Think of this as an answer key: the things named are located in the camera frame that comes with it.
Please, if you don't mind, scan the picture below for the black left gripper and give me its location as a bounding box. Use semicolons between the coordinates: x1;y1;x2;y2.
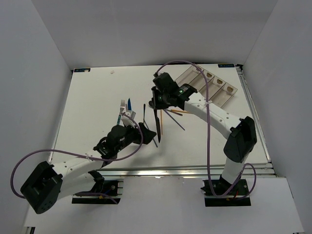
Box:
116;121;156;153

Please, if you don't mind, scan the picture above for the black steak knife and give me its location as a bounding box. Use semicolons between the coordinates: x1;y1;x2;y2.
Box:
154;109;161;143

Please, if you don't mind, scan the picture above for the blue knife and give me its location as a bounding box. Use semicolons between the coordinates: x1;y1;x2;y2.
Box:
127;98;132;111

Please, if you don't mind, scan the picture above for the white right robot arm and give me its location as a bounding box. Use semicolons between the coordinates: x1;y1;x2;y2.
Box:
151;73;257;195

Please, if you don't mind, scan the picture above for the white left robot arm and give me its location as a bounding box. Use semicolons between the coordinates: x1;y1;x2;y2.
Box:
20;122;156;214

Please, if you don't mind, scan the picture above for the blue chopstick lower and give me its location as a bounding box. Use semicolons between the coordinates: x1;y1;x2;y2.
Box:
144;122;158;147

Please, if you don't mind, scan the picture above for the orange chopstick upright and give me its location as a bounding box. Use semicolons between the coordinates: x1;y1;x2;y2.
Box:
160;110;163;135

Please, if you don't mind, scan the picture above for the orange chopstick crosswise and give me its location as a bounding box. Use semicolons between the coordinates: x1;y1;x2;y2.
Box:
170;109;191;114

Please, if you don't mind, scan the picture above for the smoky clear divided organizer tray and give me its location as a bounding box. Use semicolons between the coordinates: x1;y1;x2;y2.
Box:
175;65;238;108

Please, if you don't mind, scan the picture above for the right blue corner marker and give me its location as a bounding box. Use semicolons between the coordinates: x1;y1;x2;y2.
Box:
218;63;235;68

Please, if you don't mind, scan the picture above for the blue corner marker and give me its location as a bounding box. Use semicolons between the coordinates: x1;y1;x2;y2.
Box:
73;68;91;73
218;63;235;68

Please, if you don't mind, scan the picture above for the left blue corner marker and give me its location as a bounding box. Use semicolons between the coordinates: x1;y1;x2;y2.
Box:
73;68;91;73

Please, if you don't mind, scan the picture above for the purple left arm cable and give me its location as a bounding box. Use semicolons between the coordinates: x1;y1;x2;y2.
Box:
11;113;144;199

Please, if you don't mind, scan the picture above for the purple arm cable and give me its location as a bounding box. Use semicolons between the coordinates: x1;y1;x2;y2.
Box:
11;113;144;199
154;60;256;197

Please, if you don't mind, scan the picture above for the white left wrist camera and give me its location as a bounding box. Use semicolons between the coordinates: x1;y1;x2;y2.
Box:
121;110;136;127

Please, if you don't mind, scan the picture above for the black spoon long handle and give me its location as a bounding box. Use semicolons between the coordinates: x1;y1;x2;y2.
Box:
143;103;146;124

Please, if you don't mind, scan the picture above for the green handled fork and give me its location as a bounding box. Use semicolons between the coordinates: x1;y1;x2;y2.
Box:
117;99;126;125

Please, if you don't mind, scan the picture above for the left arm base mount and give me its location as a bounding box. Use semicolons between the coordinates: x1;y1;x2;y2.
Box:
72;171;123;205

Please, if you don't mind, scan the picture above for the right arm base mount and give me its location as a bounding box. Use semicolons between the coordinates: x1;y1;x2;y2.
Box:
200;179;252;208

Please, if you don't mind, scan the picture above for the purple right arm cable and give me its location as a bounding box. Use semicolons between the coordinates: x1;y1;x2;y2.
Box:
154;60;256;197

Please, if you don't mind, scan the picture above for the aluminium table edge rail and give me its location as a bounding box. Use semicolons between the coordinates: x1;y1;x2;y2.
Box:
98;162;276;177

